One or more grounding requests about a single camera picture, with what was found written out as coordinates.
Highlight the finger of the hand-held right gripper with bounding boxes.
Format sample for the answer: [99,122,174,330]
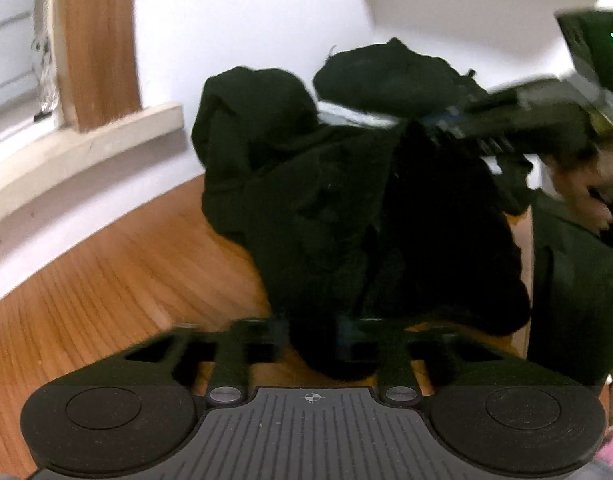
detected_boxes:
[427,105,592,157]
[459,77,587,116]

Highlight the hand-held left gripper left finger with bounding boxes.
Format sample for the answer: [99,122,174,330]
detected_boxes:
[121,317,290,407]

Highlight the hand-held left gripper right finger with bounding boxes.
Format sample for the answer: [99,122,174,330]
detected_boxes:
[337,317,507,407]

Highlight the black garment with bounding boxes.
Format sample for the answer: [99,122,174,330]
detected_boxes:
[191,65,535,381]
[313,37,490,116]

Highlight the person's right hand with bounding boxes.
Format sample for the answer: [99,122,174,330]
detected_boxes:
[547,135,613,236]

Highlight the folded black garment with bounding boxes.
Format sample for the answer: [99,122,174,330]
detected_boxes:
[313,37,490,116]

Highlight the folded grey white garment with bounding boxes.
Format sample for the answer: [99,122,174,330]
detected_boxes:
[317,100,407,128]

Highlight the cream window sill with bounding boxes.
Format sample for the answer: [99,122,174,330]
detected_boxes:
[0,102,184,231]

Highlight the white window blinds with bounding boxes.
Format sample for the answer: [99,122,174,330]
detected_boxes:
[0,0,42,126]

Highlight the clear blind cord pull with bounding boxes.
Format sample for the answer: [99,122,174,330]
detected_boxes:
[31,0,62,121]

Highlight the wooden window frame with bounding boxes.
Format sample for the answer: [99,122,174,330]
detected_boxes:
[54,0,143,133]

